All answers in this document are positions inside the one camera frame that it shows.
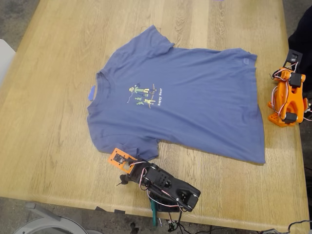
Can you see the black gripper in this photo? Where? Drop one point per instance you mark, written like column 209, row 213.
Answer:
column 134, row 174

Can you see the blue printed T-shirt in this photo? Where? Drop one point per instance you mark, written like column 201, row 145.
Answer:
column 182, row 97

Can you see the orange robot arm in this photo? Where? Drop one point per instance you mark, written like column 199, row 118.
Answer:
column 290, row 104

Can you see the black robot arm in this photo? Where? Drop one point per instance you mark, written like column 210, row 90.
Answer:
column 175, row 185

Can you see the person's dark trousers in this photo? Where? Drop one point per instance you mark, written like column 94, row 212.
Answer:
column 302, row 36

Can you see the green table clamp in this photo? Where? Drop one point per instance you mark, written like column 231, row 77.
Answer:
column 154, row 214

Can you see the black caster wheel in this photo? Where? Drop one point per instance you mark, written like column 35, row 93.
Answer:
column 134, row 228

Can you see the small metal pin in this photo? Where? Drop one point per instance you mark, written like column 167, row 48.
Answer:
column 160, row 222

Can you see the grey round chair base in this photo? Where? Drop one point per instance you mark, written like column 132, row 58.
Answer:
column 48, row 224

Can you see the long blue tape strip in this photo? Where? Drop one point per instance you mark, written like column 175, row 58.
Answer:
column 91, row 93

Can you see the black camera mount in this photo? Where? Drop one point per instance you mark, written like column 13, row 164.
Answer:
column 294, row 57

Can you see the orange camera mount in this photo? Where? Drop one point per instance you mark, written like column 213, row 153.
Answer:
column 119, row 158

